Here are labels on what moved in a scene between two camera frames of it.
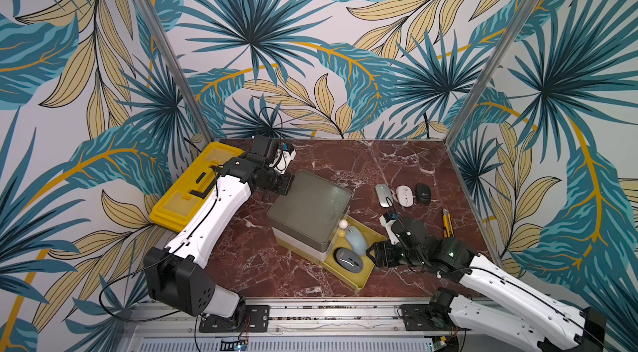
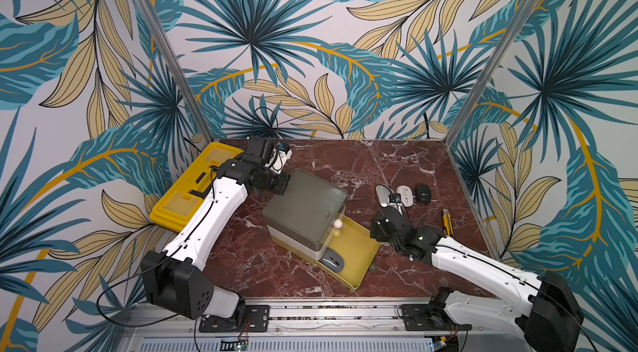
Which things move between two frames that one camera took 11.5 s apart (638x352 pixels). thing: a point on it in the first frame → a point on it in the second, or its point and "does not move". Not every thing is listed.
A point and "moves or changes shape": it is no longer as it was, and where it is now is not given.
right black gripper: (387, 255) → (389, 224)
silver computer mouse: (384, 195) does not move
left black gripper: (286, 182) does not move
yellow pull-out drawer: (347, 258) moves or changes shape
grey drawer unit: (307, 218) does not move
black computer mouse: (423, 193) does not move
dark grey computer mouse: (348, 259) → (332, 260)
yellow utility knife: (448, 228) does not move
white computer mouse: (404, 195) does not move
